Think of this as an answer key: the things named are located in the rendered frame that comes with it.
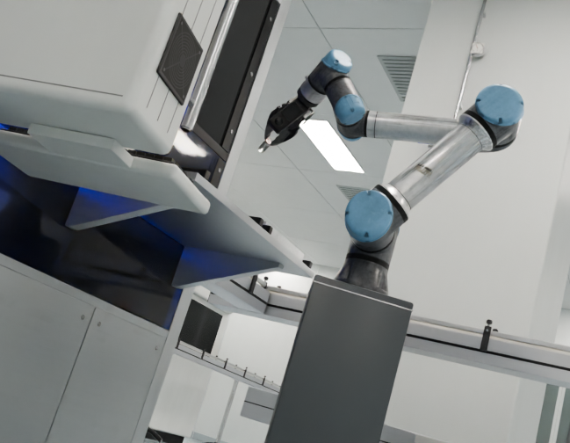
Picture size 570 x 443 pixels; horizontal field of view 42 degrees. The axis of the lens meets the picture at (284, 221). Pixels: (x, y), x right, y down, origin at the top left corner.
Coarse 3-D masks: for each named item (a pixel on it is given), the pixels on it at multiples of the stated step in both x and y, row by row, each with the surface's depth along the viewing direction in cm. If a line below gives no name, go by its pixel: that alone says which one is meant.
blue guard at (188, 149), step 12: (180, 132) 219; (192, 132) 224; (180, 144) 219; (192, 144) 225; (204, 144) 230; (168, 156) 215; (180, 156) 220; (192, 156) 226; (204, 156) 231; (216, 156) 237; (204, 168) 232
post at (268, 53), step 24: (288, 0) 264; (264, 48) 254; (264, 72) 256; (240, 120) 247; (240, 144) 248; (192, 288) 235; (168, 336) 227; (168, 360) 228; (144, 408) 221; (144, 432) 223
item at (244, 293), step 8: (232, 280) 276; (240, 280) 281; (248, 280) 286; (256, 280) 297; (208, 288) 281; (216, 288) 276; (224, 288) 272; (232, 288) 277; (240, 288) 282; (248, 288) 287; (256, 288) 293; (224, 296) 288; (232, 296) 283; (240, 296) 282; (248, 296) 288; (256, 296) 294; (264, 296) 299; (240, 304) 296; (248, 304) 290; (256, 304) 295; (264, 304) 300
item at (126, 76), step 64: (0, 0) 129; (64, 0) 125; (128, 0) 122; (192, 0) 127; (0, 64) 124; (64, 64) 121; (128, 64) 118; (192, 64) 130; (64, 128) 132; (128, 128) 122
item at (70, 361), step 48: (0, 288) 168; (48, 288) 181; (0, 336) 170; (48, 336) 183; (96, 336) 198; (144, 336) 216; (0, 384) 171; (48, 384) 185; (96, 384) 201; (144, 384) 219; (0, 432) 173; (48, 432) 188; (96, 432) 203
